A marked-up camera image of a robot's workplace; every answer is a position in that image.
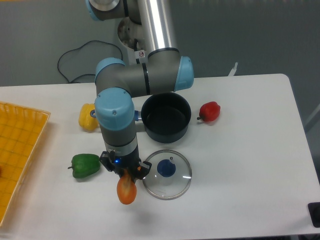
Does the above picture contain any glass lid blue knob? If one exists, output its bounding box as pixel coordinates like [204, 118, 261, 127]
[142, 149, 192, 200]

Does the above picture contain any black box at table edge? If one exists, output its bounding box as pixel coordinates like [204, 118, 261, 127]
[307, 202, 320, 228]

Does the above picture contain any white table clamp bracket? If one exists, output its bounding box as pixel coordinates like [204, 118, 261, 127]
[228, 62, 238, 77]

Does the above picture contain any green bell pepper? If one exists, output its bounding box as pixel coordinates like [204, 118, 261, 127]
[68, 153, 101, 179]

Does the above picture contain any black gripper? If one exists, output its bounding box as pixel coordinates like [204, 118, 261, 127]
[99, 148, 152, 181]

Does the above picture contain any yellow bell pepper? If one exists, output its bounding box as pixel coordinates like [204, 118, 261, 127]
[78, 103, 99, 132]

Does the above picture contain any dark pot blue handle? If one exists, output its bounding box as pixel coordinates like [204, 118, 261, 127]
[94, 92, 192, 147]

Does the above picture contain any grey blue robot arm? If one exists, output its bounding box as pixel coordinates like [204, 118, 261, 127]
[86, 0, 194, 182]

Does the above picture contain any yellow plastic basket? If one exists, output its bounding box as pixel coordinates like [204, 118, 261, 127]
[0, 101, 51, 225]

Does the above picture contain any long orange bread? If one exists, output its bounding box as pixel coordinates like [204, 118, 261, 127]
[116, 169, 137, 205]

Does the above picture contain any black cable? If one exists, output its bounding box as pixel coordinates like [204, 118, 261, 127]
[57, 40, 123, 84]

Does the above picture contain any red bell pepper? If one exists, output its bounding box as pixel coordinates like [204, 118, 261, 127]
[197, 101, 221, 123]

